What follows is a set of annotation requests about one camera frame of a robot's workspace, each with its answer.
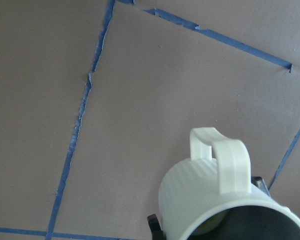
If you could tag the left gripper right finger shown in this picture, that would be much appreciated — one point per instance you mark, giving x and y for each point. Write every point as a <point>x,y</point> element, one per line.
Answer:
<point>259,182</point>

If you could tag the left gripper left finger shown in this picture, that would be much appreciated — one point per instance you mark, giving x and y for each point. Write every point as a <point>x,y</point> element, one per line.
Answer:
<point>155,228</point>

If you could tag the white ribbed HOME mug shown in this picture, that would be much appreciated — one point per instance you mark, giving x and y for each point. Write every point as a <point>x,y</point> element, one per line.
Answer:
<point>217,177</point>

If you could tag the yellow lemon slice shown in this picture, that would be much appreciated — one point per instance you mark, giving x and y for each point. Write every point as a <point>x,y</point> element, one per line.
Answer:
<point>210,224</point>

